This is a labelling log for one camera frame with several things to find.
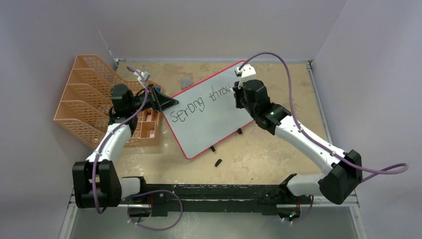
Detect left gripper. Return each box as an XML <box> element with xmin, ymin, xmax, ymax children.
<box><xmin>128</xmin><ymin>85</ymin><xmax>178</xmax><ymax>114</ymax></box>

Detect red-framed whiteboard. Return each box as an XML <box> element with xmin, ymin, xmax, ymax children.
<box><xmin>163</xmin><ymin>61</ymin><xmax>253</xmax><ymax>159</ymax></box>

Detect black marker cap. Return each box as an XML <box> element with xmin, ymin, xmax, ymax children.
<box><xmin>214</xmin><ymin>159</ymin><xmax>222</xmax><ymax>167</ymax></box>

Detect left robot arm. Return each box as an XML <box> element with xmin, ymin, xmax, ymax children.
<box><xmin>72</xmin><ymin>84</ymin><xmax>179</xmax><ymax>214</ymax></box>

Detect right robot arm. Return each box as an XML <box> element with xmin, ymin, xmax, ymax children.
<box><xmin>232</xmin><ymin>80</ymin><xmax>362</xmax><ymax>205</ymax></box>

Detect clear jar of clips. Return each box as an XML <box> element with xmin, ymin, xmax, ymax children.
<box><xmin>180</xmin><ymin>76</ymin><xmax>193</xmax><ymax>90</ymax></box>

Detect orange plastic file organizer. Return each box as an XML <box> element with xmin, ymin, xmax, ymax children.
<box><xmin>54</xmin><ymin>54</ymin><xmax>142</xmax><ymax>149</ymax></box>

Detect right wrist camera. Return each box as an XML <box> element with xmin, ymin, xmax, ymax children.
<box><xmin>234</xmin><ymin>64</ymin><xmax>256</xmax><ymax>89</ymax></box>

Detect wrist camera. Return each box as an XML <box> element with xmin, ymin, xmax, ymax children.
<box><xmin>137</xmin><ymin>71</ymin><xmax>151</xmax><ymax>84</ymax></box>
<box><xmin>234</xmin><ymin>64</ymin><xmax>256</xmax><ymax>89</ymax></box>

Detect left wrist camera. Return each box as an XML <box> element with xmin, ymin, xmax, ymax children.
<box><xmin>137</xmin><ymin>71</ymin><xmax>151</xmax><ymax>84</ymax></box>

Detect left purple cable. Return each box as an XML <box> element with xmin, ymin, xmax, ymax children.
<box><xmin>92</xmin><ymin>66</ymin><xmax>149</xmax><ymax>215</ymax></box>

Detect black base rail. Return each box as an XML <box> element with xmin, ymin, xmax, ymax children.
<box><xmin>67</xmin><ymin>183</ymin><xmax>360</xmax><ymax>219</ymax></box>

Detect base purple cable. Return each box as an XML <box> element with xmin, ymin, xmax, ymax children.
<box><xmin>127</xmin><ymin>190</ymin><xmax>184</xmax><ymax>232</ymax></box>

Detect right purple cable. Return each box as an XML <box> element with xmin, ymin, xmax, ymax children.
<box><xmin>238</xmin><ymin>52</ymin><xmax>410</xmax><ymax>175</ymax></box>

